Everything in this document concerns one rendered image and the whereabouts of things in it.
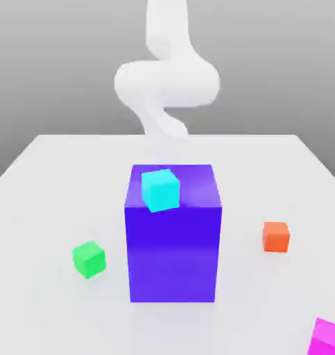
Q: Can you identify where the small cyan cube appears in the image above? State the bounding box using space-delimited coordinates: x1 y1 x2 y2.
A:
141 168 181 214

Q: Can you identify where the small green cube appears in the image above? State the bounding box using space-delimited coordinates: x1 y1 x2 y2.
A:
71 240 108 280

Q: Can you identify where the small orange cube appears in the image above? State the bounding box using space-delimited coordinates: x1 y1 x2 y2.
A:
261 220 291 254

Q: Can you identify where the small magenta cube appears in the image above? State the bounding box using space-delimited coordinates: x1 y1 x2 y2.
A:
307 316 335 355

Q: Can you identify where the large purple box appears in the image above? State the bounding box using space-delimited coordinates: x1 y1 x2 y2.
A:
123 164 223 304

